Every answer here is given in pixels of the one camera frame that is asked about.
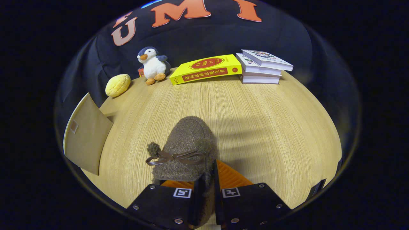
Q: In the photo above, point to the cream storage box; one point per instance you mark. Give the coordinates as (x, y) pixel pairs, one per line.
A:
(86, 137)

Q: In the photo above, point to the white book with bird print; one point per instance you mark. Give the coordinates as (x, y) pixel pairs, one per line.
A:
(268, 60)

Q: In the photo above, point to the yellow bun plush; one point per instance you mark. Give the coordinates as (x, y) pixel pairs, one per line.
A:
(117, 85)

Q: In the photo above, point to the yellow book with red label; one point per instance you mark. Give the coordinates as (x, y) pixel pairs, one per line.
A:
(207, 68)

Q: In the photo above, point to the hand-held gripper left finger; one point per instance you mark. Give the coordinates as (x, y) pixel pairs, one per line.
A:
(166, 204)

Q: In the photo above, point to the brown fuzzy shoe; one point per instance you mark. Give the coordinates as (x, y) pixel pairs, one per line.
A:
(188, 137)

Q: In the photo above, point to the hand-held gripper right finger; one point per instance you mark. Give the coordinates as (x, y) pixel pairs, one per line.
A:
(249, 204)

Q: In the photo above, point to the penguin plush toy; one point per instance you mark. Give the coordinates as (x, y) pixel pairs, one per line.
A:
(153, 67)

